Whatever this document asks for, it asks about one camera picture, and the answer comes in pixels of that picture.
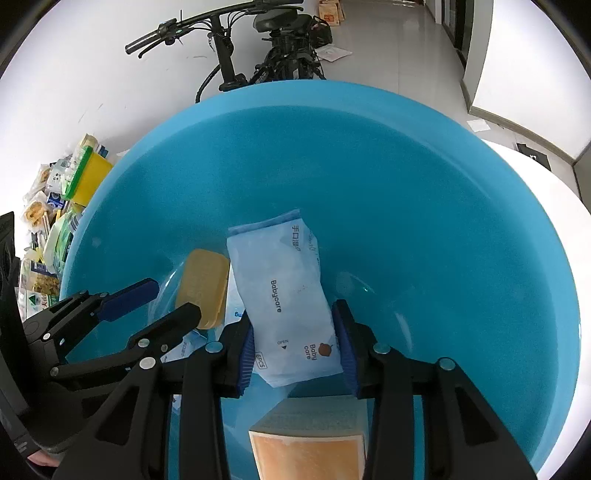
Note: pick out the black bicycle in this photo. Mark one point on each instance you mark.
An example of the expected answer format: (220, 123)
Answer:
(226, 60)

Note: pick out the orange-faced cream box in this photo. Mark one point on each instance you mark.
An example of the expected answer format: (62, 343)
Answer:
(304, 452)

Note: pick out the pile of snack packets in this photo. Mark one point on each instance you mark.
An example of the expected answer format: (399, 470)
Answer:
(41, 212)

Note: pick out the brown paper bag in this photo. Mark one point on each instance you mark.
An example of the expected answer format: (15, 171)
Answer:
(332, 11)

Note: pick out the dark framed sliding door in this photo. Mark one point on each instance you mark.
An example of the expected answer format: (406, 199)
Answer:
(457, 27)

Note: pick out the white wet wipes pack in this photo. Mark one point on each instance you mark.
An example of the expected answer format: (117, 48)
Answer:
(277, 300)

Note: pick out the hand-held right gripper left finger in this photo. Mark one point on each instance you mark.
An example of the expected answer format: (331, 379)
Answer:
(244, 374)

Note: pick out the blue plastic basin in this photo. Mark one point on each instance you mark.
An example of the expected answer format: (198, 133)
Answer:
(415, 230)

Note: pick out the white paper sheet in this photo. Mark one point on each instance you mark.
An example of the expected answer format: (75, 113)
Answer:
(479, 125)
(334, 53)

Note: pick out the yellow green sponge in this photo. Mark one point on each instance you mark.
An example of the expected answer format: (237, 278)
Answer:
(92, 180)

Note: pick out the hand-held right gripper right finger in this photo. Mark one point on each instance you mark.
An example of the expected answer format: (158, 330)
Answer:
(344, 355)

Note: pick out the white desktop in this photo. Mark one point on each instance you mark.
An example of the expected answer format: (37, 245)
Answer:
(554, 194)

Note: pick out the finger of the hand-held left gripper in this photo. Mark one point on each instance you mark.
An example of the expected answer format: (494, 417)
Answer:
(175, 321)
(131, 297)

